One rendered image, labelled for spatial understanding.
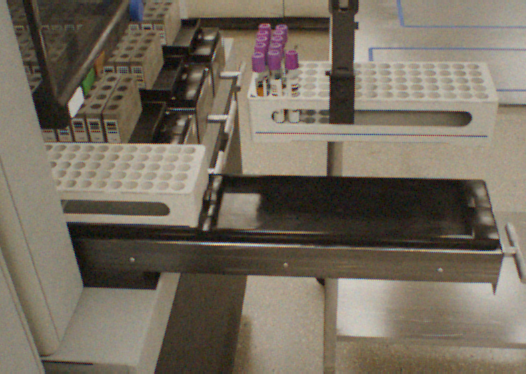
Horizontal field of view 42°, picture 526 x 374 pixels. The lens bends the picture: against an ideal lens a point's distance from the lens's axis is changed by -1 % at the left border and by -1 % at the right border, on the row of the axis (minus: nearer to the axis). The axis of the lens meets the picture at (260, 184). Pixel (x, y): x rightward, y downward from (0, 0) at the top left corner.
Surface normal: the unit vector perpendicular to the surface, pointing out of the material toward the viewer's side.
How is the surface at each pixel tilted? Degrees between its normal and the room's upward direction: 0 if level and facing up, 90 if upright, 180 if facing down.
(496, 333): 0
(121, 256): 90
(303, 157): 0
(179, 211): 90
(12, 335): 90
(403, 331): 0
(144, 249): 90
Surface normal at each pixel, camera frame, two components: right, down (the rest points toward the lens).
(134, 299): -0.04, -0.80
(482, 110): -0.11, 0.60
